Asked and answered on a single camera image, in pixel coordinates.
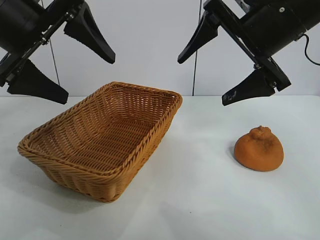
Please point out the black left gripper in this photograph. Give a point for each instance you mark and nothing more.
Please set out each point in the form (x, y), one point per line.
(22, 22)

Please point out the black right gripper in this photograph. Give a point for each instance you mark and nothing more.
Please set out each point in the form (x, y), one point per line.
(272, 27)

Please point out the brown woven wicker basket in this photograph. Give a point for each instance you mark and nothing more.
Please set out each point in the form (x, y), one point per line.
(100, 140)

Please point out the wrinkled orange fruit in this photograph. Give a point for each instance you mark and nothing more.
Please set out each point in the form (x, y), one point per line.
(260, 155)

